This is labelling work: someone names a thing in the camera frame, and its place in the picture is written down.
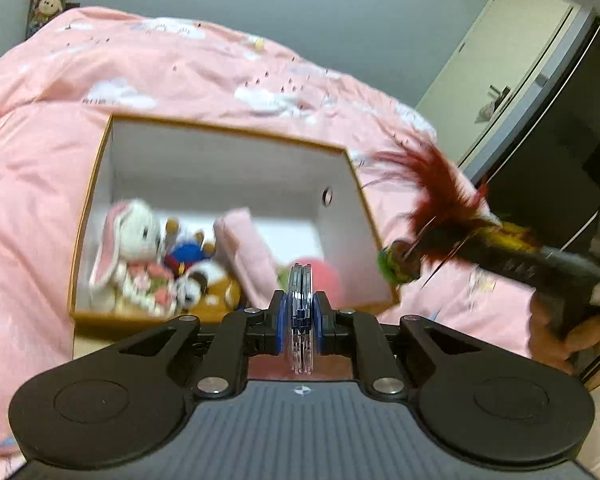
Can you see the white crochet bunny plush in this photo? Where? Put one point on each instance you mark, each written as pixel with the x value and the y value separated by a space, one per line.
pixel 140 232

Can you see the pink pouch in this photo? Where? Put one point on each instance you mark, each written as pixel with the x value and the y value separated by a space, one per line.
pixel 245 250

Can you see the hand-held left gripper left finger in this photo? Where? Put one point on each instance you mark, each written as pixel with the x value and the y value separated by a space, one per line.
pixel 279 325

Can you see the small yellow box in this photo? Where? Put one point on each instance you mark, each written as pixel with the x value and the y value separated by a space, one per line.
pixel 221 292

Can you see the yellow cardboard box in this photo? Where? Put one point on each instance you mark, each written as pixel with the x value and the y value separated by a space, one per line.
pixel 350 220

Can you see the pink printed blanket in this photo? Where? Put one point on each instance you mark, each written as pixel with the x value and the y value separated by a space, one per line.
pixel 30 185

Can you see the dark cabinet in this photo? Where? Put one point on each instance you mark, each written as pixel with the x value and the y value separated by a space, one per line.
pixel 570 135

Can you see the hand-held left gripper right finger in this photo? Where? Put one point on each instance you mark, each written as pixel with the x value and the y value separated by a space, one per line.
pixel 320 325

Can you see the small plush toy blue outfit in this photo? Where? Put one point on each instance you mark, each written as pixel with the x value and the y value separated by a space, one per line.
pixel 186 256

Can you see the red green feather toy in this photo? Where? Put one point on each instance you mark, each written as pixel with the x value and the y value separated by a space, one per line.
pixel 440 200

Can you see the stack of clear discs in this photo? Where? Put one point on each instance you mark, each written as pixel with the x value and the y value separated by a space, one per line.
pixel 300 310

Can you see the cream door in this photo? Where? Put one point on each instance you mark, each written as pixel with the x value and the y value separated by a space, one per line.
pixel 495 50

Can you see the pink round ball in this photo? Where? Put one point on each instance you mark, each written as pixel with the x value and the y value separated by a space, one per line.
pixel 326 280

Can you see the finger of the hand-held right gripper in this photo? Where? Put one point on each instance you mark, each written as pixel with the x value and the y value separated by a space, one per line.
pixel 510 262

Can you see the person's right hand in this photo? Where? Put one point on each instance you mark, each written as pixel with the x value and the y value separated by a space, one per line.
pixel 545 332

